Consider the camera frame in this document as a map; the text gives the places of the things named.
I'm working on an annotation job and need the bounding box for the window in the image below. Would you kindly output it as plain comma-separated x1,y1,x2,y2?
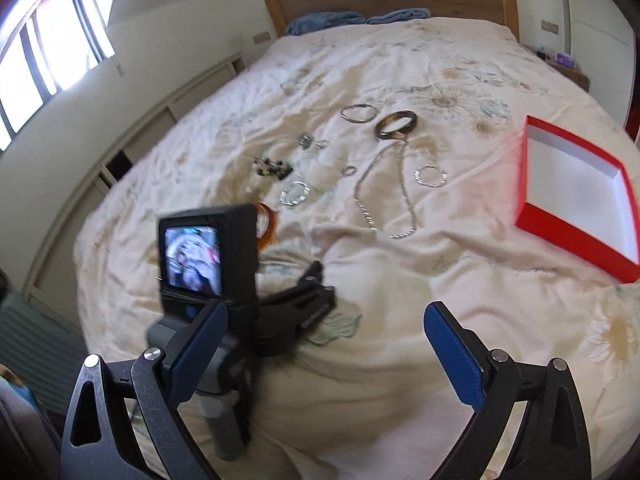
0,0,119,152

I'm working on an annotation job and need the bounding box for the grey ribbed panel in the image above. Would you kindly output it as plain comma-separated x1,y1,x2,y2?
0,291,87,411

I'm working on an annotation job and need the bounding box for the orange translucent bangle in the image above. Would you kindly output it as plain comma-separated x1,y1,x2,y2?
255,201,279,251

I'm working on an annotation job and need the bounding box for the floral cream bedspread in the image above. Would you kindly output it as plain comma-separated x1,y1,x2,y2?
72,16,640,480

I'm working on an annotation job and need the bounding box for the thin silver bangle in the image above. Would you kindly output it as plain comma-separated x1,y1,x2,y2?
339,103,379,124

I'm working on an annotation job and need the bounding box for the dark bead bracelet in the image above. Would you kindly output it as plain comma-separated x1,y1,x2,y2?
246,154,294,180

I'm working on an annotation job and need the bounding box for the wooden nightstand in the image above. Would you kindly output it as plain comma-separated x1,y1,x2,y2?
549,57,594,93

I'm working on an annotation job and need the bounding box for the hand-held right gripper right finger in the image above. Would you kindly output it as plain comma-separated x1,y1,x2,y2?
424,301,591,480

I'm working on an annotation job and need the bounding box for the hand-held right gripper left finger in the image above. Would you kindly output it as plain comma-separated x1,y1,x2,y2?
57,301,229,480

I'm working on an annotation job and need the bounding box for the silver chain necklace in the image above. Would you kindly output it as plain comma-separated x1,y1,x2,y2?
354,139,419,240

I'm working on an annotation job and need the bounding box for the red cardboard box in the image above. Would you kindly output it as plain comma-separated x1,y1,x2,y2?
515,115,640,283

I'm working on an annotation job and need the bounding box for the silver twisted hoop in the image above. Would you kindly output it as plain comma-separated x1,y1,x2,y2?
279,179,311,209
414,163,448,190

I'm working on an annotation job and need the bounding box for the brown tortoiseshell bangle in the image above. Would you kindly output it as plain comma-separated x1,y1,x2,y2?
374,109,419,141

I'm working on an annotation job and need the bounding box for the low white wall shelf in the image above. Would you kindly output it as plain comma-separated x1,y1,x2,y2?
22,52,249,306

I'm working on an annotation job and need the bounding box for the blue cloth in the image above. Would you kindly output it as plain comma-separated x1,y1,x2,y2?
286,11,369,37

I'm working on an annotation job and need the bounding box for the white wardrobe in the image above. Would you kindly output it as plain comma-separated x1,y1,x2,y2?
557,0,640,131

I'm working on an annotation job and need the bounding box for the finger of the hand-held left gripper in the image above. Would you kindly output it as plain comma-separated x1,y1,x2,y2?
257,284,337,357
297,260,326,294

